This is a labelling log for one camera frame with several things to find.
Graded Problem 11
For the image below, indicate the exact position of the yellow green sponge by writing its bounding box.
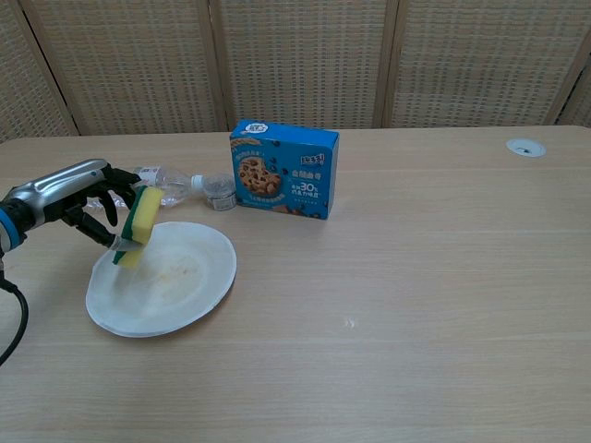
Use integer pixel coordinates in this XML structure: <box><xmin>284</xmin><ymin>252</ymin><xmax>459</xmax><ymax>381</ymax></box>
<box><xmin>112</xmin><ymin>185</ymin><xmax>163</xmax><ymax>272</ymax></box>

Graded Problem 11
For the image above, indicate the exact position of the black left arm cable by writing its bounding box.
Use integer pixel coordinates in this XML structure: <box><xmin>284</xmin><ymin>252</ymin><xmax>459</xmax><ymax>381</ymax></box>
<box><xmin>0</xmin><ymin>271</ymin><xmax>30</xmax><ymax>365</ymax></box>

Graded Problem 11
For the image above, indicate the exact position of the white round plate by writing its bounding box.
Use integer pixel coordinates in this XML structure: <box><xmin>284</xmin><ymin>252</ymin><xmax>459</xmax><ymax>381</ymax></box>
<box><xmin>85</xmin><ymin>221</ymin><xmax>238</xmax><ymax>339</ymax></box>

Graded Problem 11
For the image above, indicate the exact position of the white round cable grommet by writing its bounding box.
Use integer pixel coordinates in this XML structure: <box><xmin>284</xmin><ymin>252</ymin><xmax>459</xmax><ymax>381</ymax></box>
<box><xmin>506</xmin><ymin>138</ymin><xmax>547</xmax><ymax>159</ymax></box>

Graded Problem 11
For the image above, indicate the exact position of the clear plastic water bottle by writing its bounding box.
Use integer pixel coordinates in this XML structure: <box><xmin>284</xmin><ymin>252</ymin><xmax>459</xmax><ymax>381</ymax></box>
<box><xmin>84</xmin><ymin>164</ymin><xmax>206</xmax><ymax>214</ymax></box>

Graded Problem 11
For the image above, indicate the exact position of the blue cookie box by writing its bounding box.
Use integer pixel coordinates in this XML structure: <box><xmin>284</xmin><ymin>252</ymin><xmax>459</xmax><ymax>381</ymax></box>
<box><xmin>228</xmin><ymin>119</ymin><xmax>341</xmax><ymax>221</ymax></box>

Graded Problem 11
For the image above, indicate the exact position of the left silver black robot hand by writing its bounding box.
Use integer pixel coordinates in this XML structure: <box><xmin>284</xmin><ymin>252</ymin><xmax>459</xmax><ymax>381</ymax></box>
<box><xmin>2</xmin><ymin>159</ymin><xmax>149</xmax><ymax>253</ymax></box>

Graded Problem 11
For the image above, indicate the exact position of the small glass jar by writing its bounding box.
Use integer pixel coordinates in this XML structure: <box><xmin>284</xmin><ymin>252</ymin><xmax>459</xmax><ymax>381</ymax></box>
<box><xmin>203</xmin><ymin>173</ymin><xmax>237</xmax><ymax>212</ymax></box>

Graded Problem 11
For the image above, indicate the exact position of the woven folding screen panel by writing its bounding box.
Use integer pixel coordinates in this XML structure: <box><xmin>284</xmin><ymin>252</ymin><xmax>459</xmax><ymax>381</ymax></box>
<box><xmin>207</xmin><ymin>0</ymin><xmax>401</xmax><ymax>133</ymax></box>
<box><xmin>0</xmin><ymin>0</ymin><xmax>82</xmax><ymax>144</ymax></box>
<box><xmin>551</xmin><ymin>50</ymin><xmax>591</xmax><ymax>128</ymax></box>
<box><xmin>8</xmin><ymin>0</ymin><xmax>230</xmax><ymax>138</ymax></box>
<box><xmin>382</xmin><ymin>0</ymin><xmax>591</xmax><ymax>130</ymax></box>

